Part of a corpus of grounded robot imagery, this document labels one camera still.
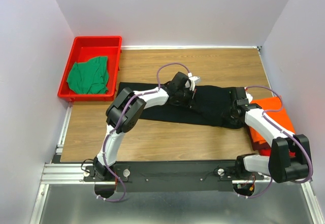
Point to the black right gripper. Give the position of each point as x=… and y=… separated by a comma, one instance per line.
x=234, y=119

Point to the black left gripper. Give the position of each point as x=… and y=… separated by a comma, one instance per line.
x=188, y=103

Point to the black t shirt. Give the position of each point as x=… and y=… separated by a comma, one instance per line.
x=210, y=106

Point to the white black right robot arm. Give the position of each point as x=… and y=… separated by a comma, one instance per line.
x=279, y=165

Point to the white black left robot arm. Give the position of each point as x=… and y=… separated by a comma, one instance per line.
x=126, y=109

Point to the orange folded t shirt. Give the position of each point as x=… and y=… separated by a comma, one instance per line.
x=281, y=117

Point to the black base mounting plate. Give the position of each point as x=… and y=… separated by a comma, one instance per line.
x=167, y=176

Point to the green crumpled t shirt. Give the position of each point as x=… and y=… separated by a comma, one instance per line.
x=90, y=77

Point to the red plastic bin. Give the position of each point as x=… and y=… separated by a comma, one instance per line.
x=85, y=48

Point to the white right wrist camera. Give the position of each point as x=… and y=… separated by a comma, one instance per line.
x=249, y=96

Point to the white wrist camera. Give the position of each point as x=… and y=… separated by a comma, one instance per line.
x=249, y=96
x=192, y=81

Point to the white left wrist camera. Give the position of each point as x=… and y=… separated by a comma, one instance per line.
x=192, y=81

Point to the aluminium frame rail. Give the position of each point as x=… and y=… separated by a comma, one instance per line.
x=62, y=174

